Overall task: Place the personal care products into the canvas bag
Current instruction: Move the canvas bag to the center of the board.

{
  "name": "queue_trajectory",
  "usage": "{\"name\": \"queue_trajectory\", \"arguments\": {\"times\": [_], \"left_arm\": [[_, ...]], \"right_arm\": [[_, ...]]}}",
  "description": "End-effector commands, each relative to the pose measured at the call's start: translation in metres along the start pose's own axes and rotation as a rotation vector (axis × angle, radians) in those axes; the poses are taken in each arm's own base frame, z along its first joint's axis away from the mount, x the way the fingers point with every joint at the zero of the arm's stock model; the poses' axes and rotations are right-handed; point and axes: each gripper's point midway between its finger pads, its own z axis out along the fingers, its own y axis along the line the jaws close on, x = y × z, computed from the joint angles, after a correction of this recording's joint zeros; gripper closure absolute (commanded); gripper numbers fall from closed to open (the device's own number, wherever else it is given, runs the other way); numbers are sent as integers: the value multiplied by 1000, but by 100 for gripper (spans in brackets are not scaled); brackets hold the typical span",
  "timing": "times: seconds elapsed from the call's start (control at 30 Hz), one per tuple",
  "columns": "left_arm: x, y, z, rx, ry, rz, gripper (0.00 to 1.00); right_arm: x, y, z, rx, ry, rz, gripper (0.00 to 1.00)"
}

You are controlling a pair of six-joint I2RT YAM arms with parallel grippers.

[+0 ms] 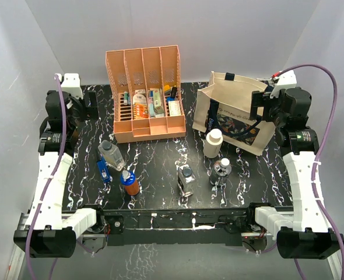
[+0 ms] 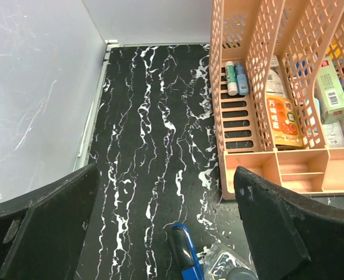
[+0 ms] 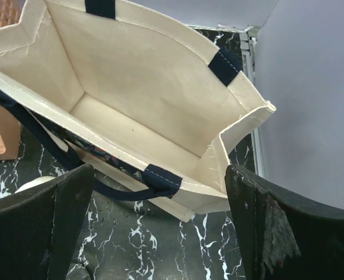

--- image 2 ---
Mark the blue glue stick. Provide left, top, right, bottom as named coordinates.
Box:
left=235, top=62, right=250, bottom=96

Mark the white plastic packet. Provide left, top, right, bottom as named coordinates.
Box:
left=322, top=121, right=344, bottom=148

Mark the peach plastic desk organizer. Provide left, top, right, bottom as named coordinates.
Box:
left=209, top=1, right=344, bottom=200

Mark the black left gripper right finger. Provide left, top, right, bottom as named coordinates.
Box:
left=234, top=166, right=344, bottom=279

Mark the orange spiral notebook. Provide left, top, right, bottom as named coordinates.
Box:
left=266, top=94, right=303, bottom=149

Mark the green white glue stick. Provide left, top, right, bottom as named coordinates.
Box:
left=225, top=61, right=238, bottom=96

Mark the white label packet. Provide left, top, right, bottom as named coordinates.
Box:
left=266, top=55, right=287, bottom=98

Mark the tall clear square bottle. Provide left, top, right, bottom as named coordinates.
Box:
left=203, top=242, right=258, bottom=280

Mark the blue black stapler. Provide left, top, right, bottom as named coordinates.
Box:
left=168, top=223, right=204, bottom=280

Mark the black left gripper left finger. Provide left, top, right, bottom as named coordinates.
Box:
left=0, top=163, right=99, bottom=279

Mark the green cardboard box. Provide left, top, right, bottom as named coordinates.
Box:
left=315, top=57, right=344, bottom=124

